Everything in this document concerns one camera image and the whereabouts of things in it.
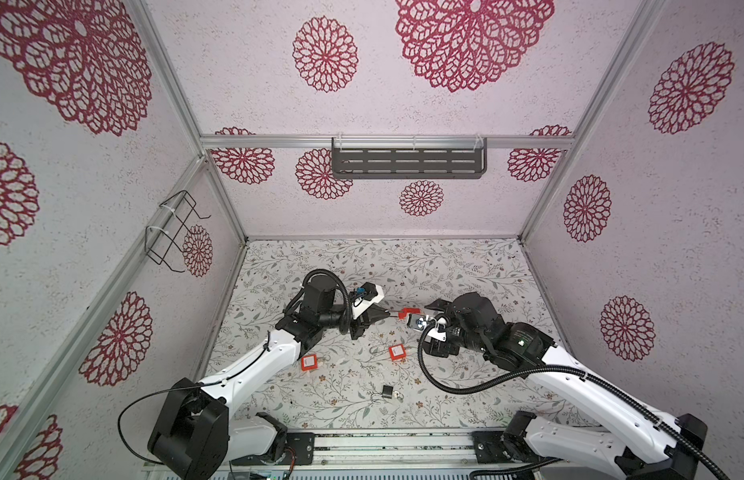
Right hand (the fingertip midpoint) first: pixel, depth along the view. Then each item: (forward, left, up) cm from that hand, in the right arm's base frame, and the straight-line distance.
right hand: (426, 313), depth 73 cm
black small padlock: (-12, +9, -23) cm, 27 cm away
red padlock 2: (-5, +32, -21) cm, 39 cm away
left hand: (+1, +10, -3) cm, 11 cm away
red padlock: (+1, +6, -2) cm, 6 cm away
